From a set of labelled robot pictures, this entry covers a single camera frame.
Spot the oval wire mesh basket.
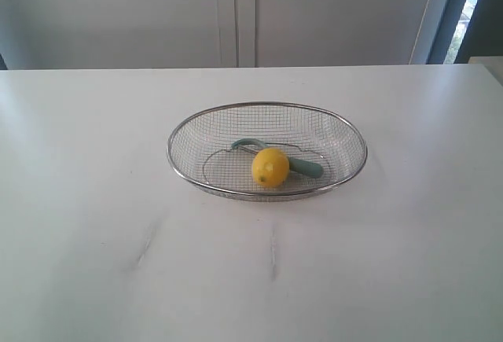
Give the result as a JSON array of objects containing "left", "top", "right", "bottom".
[{"left": 167, "top": 101, "right": 368, "bottom": 201}]

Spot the yellow lemon with sticker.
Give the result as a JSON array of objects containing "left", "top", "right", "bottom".
[{"left": 251, "top": 148, "right": 290, "bottom": 188}]

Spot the teal handled vegetable peeler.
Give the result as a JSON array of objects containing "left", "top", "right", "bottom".
[{"left": 231, "top": 138, "right": 324, "bottom": 178}]

